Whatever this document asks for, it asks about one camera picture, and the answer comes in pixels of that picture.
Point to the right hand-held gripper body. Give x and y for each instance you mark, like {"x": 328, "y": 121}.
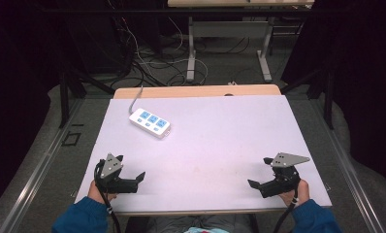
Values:
{"x": 283, "y": 176}

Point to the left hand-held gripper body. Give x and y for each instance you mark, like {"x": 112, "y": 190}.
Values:
{"x": 114, "y": 168}

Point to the person's right hand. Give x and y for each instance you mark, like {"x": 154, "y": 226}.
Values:
{"x": 299, "y": 194}

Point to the person's left hand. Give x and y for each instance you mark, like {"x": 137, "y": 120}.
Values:
{"x": 95, "y": 194}

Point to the white table mat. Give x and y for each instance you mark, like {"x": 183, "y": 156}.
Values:
{"x": 213, "y": 152}

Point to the white power strip blue sockets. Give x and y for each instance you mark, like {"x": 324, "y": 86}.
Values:
{"x": 150, "y": 123}

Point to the black metal stand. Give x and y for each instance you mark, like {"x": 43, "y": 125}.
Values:
{"x": 65, "y": 93}
{"x": 323, "y": 90}

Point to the white desk with metal legs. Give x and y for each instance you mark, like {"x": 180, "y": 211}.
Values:
{"x": 230, "y": 29}

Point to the metal floor rail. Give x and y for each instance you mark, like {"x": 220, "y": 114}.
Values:
{"x": 36, "y": 174}
{"x": 346, "y": 168}

